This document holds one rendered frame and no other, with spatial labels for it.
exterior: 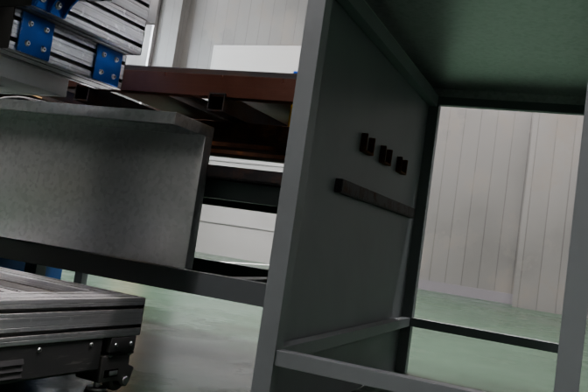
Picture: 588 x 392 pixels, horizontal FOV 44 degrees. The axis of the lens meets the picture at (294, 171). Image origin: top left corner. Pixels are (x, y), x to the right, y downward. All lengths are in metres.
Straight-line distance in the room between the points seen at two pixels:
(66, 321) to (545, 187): 7.37
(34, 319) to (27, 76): 0.57
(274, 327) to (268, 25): 9.45
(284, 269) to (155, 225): 0.59
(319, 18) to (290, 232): 0.45
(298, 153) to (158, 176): 0.59
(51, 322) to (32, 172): 0.74
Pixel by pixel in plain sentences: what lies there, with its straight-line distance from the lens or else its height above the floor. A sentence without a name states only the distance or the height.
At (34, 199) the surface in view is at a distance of 2.21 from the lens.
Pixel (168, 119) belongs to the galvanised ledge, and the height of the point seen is 0.66.
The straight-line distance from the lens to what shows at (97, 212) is 2.07.
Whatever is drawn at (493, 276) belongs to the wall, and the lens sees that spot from 9.05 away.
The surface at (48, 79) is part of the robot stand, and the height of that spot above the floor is 0.71.
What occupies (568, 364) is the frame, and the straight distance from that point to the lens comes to 1.37.
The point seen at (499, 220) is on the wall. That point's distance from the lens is 9.06.
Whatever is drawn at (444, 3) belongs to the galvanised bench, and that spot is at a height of 1.05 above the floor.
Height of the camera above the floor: 0.42
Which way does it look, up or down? 5 degrees up
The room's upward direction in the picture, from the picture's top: 8 degrees clockwise
